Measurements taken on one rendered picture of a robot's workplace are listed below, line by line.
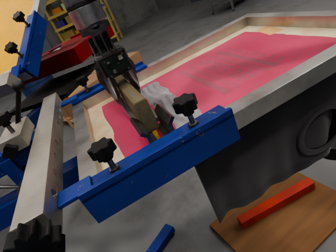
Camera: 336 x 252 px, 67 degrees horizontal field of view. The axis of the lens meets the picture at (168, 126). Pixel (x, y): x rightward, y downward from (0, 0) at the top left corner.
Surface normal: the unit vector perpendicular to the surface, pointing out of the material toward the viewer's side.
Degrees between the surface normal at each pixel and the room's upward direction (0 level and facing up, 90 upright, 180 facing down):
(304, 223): 0
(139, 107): 90
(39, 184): 0
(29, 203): 0
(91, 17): 91
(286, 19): 90
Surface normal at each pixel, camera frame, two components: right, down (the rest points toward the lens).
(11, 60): -0.37, -0.38
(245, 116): 0.35, 0.36
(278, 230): -0.36, -0.80
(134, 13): 0.58, 0.21
